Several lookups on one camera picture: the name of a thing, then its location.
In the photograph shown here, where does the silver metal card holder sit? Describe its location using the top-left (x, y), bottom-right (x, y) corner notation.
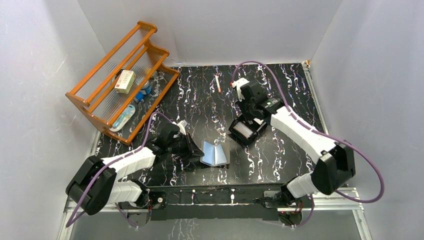
top-left (199, 141), bottom-right (231, 167)

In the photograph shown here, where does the black card tray box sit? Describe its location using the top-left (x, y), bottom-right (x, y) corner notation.
top-left (228, 114), bottom-right (268, 146)

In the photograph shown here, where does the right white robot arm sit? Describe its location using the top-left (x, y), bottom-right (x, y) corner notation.
top-left (229, 78), bottom-right (356, 208)

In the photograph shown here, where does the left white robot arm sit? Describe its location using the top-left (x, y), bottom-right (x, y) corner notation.
top-left (65, 121), bottom-right (205, 215)

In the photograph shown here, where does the white card stack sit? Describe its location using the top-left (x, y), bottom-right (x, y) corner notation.
top-left (233, 122), bottom-right (254, 139)

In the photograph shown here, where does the light blue blister pack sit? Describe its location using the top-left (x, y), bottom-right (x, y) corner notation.
top-left (109, 104), bottom-right (136, 132)

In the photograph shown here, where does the pink white pen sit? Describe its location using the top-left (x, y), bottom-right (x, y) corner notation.
top-left (214, 75), bottom-right (222, 93)

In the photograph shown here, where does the blue small bottle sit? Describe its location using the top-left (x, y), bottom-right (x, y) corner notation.
top-left (134, 80), bottom-right (152, 103)

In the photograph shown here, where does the orange wooden shelf rack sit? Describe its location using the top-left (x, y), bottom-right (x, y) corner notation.
top-left (65, 21), bottom-right (180, 144)

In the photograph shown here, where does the cream medicine box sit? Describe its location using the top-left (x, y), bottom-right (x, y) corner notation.
top-left (114, 70), bottom-right (136, 94)

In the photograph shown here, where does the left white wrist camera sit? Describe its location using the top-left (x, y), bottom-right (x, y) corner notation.
top-left (176, 120), bottom-right (188, 135)

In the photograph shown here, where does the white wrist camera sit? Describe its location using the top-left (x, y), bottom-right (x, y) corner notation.
top-left (230, 78), bottom-right (250, 102)
top-left (176, 120), bottom-right (188, 135)

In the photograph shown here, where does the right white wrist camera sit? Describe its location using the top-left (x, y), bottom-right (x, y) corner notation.
top-left (230, 78), bottom-right (250, 102)

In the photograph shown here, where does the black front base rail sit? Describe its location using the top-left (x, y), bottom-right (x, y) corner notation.
top-left (149, 183), bottom-right (291, 221)

